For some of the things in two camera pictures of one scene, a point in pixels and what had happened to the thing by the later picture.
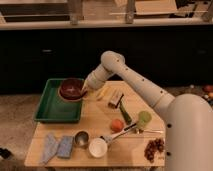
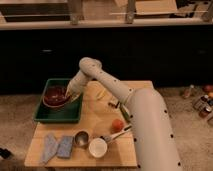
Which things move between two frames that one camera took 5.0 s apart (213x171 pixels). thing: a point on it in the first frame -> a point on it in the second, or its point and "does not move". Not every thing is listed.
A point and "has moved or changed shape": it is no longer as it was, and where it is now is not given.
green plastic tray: [54, 109] does not move
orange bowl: [68, 99] -> [57, 107]
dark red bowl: [71, 88] has moved or changed shape
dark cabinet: [31, 58] does not move
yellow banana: [102, 94] does not move
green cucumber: [125, 112] does not move
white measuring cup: [98, 147] does not move
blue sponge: [66, 146] does not move
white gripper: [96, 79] -> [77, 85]
